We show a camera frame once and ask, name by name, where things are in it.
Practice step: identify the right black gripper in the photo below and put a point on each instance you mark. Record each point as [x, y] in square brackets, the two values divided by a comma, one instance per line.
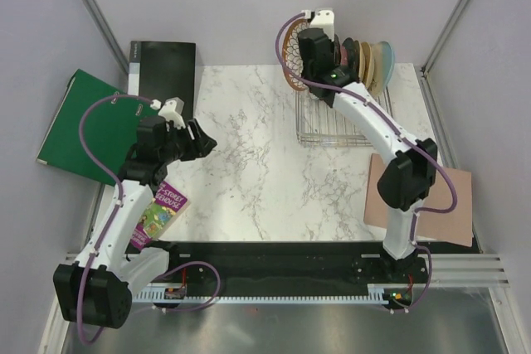
[332, 47]

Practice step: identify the left aluminium frame post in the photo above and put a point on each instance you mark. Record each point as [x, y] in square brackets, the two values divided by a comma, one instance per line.
[104, 28]

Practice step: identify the purple children's book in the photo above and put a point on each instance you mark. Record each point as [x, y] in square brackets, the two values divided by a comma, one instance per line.
[167, 205]

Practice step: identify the aluminium frame post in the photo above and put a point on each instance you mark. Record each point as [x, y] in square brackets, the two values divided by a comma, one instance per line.
[104, 28]
[457, 13]

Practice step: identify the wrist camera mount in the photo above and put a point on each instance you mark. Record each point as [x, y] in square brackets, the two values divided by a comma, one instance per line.
[322, 18]
[171, 110]

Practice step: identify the black binder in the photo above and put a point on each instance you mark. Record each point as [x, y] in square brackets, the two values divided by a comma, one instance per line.
[163, 70]

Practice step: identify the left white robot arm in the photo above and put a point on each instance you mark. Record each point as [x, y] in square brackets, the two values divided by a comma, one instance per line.
[98, 288]

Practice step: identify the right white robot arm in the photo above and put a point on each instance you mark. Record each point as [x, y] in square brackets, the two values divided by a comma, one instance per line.
[408, 176]

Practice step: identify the cream plate in rack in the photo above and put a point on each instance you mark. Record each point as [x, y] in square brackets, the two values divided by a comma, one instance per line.
[376, 88]
[366, 64]

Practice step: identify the pink polka dot plate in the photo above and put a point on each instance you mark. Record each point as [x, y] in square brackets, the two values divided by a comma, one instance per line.
[344, 56]

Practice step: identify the right aluminium frame post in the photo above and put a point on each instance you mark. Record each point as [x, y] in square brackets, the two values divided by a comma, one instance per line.
[457, 13]

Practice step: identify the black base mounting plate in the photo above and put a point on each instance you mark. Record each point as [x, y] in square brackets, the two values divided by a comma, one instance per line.
[281, 267]

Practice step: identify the white slotted cable duct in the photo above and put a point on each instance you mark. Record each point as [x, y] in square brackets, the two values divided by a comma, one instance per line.
[159, 294]

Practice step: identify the brown floral pattern plate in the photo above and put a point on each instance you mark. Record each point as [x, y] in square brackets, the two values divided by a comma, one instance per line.
[291, 54]

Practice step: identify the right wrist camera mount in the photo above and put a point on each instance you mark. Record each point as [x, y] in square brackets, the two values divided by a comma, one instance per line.
[322, 18]

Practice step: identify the dark teal plate in rack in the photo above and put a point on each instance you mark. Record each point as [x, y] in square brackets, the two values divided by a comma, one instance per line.
[354, 53]

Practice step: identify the aluminium front rail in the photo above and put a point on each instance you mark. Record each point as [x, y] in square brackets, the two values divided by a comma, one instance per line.
[459, 269]

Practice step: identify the light blue plate in rack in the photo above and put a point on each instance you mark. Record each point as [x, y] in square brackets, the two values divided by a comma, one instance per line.
[388, 62]

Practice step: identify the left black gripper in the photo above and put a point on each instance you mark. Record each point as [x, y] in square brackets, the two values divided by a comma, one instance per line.
[201, 147]

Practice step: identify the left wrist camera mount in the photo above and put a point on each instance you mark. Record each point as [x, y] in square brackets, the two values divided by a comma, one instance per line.
[171, 110]

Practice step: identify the wire dish rack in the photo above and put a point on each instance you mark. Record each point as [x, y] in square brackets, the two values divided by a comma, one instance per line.
[317, 125]

